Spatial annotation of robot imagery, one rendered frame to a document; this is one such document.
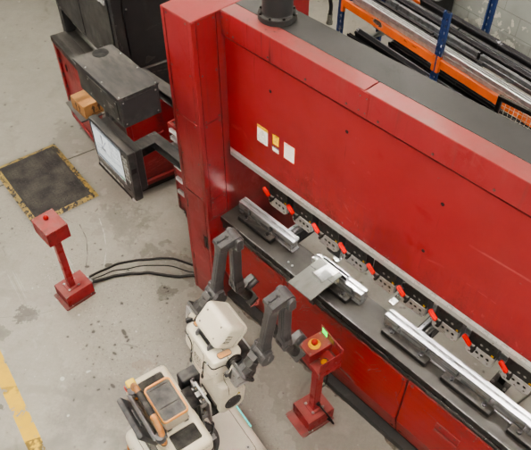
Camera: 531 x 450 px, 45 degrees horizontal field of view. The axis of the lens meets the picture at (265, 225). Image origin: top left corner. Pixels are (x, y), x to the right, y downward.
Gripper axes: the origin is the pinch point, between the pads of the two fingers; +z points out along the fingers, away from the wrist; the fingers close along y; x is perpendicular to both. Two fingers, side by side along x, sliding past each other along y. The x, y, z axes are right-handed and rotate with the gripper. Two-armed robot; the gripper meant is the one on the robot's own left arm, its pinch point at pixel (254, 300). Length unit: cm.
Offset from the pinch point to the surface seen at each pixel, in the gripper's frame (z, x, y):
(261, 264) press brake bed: 39, -15, 39
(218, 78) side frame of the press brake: -68, -68, 78
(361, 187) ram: -44, -79, -20
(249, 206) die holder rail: 20, -34, 66
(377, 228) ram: -27, -73, -33
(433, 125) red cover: -91, -108, -49
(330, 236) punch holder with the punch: -3, -55, -5
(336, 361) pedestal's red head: 33, -11, -46
